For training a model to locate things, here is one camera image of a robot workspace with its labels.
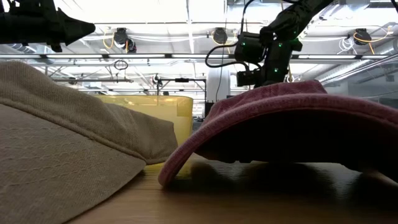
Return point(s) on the long ceiling light strip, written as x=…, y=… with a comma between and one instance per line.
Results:
x=136, y=56

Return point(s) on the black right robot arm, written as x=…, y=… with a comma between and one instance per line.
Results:
x=292, y=18

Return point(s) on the maroon baseball cap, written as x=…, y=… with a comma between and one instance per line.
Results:
x=280, y=96

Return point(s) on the yellow translucent plastic bin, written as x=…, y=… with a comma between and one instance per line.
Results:
x=161, y=109

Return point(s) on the black metal background frame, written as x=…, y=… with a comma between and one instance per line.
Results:
x=182, y=80

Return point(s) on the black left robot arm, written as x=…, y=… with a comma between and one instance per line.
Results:
x=9, y=28

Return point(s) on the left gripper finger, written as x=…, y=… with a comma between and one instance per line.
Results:
x=76, y=35
x=76, y=25

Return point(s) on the beige baseball cap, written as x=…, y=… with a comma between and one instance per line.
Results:
x=62, y=140

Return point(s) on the white building pillar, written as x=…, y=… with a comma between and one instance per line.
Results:
x=214, y=84

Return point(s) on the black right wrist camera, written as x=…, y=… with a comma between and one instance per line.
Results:
x=247, y=78

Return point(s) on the grey ceiling pipe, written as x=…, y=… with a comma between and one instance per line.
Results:
x=93, y=80

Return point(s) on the silver ventilation duct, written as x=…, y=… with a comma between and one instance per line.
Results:
x=357, y=70

